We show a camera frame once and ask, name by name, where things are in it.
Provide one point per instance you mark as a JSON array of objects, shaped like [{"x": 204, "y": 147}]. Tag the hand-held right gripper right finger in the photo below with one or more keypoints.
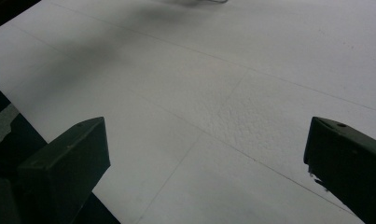
[{"x": 350, "y": 168}]

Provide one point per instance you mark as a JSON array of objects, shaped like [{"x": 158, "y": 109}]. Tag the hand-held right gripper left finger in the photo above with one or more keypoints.
[{"x": 64, "y": 168}]

